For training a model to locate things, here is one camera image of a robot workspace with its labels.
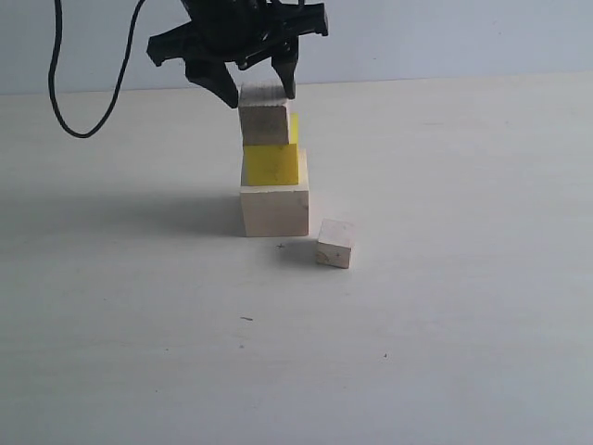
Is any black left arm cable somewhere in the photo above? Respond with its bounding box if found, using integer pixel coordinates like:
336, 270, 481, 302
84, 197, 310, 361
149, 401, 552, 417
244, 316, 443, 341
47, 0, 149, 139

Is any small wooden cube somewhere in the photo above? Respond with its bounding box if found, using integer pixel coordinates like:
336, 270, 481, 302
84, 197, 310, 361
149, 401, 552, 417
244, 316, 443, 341
315, 219, 354, 269

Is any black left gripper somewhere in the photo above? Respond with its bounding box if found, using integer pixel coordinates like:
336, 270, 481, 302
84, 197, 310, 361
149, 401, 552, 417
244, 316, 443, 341
146, 0, 329, 108

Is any yellow cube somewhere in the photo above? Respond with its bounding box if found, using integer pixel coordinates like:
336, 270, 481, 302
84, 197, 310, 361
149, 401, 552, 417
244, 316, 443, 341
244, 113, 299, 186

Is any medium wooden cube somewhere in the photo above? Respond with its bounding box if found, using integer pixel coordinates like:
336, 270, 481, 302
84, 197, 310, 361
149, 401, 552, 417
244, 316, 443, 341
238, 82, 290, 146

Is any large pale wooden cube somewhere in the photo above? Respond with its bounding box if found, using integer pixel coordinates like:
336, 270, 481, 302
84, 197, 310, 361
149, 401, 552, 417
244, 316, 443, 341
239, 149, 309, 237

